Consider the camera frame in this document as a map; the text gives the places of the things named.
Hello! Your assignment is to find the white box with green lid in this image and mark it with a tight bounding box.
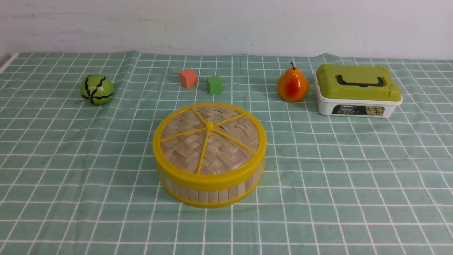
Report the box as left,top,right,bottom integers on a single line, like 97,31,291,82
314,63,403,118

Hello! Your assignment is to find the orange toy pear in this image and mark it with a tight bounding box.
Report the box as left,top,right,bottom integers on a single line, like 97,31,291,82
277,62,309,102

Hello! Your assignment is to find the orange foam cube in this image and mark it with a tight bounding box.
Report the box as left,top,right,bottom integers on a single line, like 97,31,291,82
179,68,198,89

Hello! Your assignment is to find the yellow bamboo steamer basket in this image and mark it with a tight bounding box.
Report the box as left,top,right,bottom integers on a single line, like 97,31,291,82
157,161,265,208

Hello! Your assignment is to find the green checked tablecloth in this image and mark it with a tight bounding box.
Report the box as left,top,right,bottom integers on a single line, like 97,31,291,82
0,51,453,255

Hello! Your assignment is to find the green foam cube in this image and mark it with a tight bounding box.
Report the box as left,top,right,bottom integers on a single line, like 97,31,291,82
207,75,223,94

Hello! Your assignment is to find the green toy watermelon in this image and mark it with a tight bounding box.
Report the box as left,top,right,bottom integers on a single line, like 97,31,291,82
80,74,114,106

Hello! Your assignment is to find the yellow woven steamer lid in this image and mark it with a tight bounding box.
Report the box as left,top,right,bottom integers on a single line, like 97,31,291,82
153,103,267,191

